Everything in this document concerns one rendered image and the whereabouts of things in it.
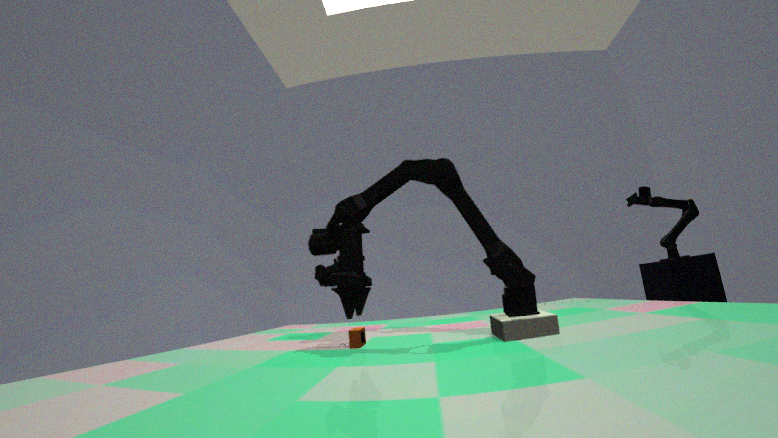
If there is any orange block with black square face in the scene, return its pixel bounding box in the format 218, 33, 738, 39
349, 327, 366, 349

